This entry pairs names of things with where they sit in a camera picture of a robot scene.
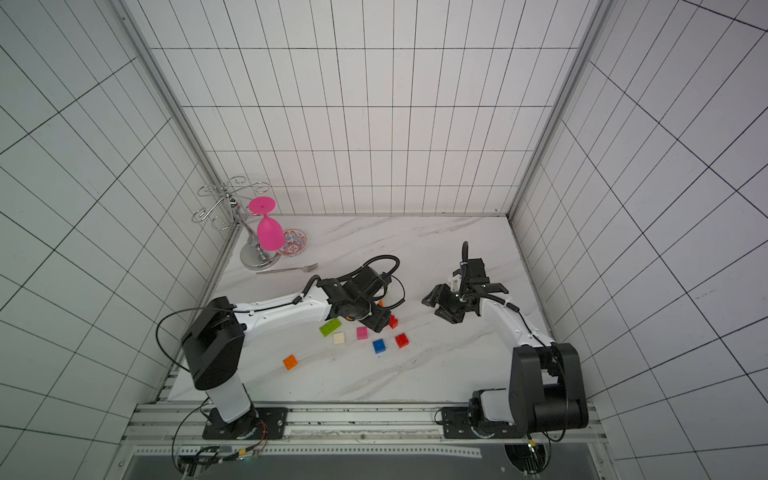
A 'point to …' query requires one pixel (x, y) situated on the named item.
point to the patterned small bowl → (295, 241)
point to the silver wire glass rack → (234, 197)
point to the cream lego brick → (339, 338)
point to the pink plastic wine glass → (269, 231)
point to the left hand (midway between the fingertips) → (372, 320)
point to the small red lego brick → (393, 322)
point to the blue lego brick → (379, 346)
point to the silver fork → (306, 269)
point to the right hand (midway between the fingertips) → (430, 298)
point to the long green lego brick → (328, 328)
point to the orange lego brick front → (290, 362)
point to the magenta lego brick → (362, 333)
